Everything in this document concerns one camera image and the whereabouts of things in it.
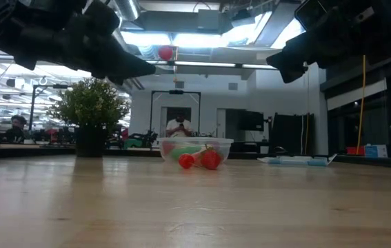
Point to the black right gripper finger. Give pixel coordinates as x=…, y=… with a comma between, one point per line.
x=286, y=63

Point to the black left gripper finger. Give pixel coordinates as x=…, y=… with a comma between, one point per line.
x=119, y=63

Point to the red toy cherry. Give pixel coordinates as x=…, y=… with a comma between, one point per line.
x=165, y=52
x=186, y=161

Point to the green toy vegetable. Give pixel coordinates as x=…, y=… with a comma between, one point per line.
x=185, y=151

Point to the red toy strawberry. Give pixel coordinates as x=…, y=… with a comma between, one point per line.
x=211, y=160

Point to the black background robot arm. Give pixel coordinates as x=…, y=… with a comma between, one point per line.
x=150, y=137

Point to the green artificial potted plant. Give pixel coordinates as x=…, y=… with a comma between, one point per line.
x=91, y=103

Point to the black monitor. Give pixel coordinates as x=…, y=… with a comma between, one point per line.
x=250, y=120

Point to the black panel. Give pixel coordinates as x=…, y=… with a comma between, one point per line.
x=291, y=134

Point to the green machine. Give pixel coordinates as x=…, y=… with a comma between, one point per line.
x=132, y=143

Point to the long LED light bar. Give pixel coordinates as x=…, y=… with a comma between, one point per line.
x=202, y=64

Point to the person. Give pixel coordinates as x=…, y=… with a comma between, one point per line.
x=16, y=129
x=179, y=126

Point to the clear lid teal rim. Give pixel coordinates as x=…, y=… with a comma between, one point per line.
x=298, y=160

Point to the clear plastic food container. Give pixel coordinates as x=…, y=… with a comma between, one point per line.
x=195, y=141

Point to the red box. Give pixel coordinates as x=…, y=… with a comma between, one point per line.
x=354, y=150

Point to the blue white box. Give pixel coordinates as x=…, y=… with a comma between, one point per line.
x=376, y=151

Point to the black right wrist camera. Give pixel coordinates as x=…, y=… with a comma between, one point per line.
x=309, y=13

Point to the silver air duct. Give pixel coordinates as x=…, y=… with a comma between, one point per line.
x=128, y=8

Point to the black gantry frame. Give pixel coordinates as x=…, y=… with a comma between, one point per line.
x=176, y=92

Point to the black stand frame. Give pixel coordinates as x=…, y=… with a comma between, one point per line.
x=32, y=106

